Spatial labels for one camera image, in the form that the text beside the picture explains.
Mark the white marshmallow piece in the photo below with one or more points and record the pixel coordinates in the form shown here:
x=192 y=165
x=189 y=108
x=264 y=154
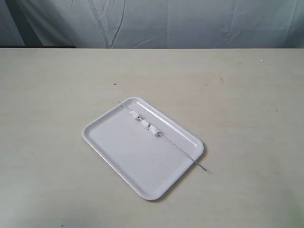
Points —
x=154 y=131
x=134 y=115
x=145 y=124

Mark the thin metal skewer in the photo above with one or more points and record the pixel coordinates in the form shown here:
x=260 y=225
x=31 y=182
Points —
x=170 y=142

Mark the white plastic tray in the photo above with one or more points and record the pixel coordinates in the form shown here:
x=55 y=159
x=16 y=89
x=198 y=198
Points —
x=148 y=164

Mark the grey fabric backdrop curtain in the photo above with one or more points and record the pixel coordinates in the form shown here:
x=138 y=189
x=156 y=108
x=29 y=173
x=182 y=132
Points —
x=152 y=23

